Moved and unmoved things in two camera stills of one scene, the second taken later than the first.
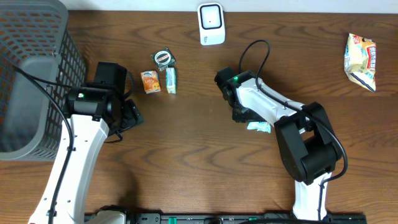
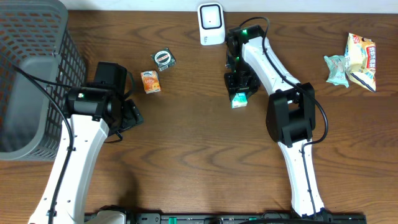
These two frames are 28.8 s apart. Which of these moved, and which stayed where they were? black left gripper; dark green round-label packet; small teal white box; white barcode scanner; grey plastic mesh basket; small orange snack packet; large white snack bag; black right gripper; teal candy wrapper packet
Moved: black right gripper; teal candy wrapper packet; small teal white box
Stayed: large white snack bag; white barcode scanner; grey plastic mesh basket; dark green round-label packet; black left gripper; small orange snack packet
